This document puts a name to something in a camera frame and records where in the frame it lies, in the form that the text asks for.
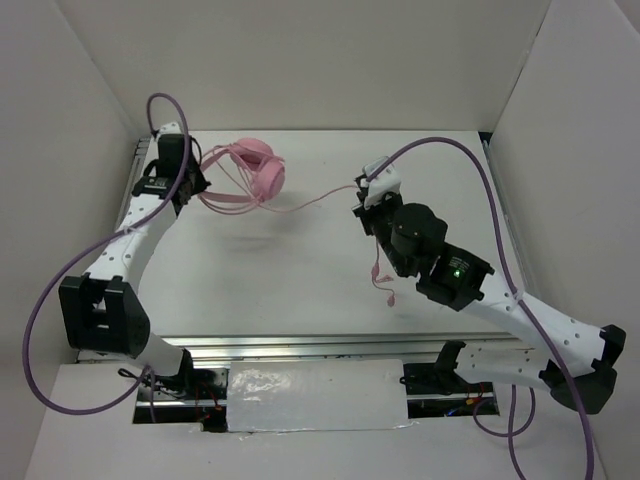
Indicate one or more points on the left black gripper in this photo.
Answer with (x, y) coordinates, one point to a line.
(202, 182)

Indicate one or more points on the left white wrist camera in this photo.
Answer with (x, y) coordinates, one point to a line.
(171, 128)

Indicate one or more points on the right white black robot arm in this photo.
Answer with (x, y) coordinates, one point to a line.
(564, 357)

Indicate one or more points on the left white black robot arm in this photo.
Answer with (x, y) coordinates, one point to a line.
(101, 309)

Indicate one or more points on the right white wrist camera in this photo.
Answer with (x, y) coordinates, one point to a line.
(372, 192)

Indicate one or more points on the pink headphones with cable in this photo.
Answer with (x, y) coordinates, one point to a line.
(257, 171)

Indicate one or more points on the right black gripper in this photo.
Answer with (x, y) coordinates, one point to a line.
(359, 207)

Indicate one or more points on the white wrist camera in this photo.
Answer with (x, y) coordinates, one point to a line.
(171, 128)
(372, 192)

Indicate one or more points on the white foil-edged cover plate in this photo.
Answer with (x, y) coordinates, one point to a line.
(323, 395)

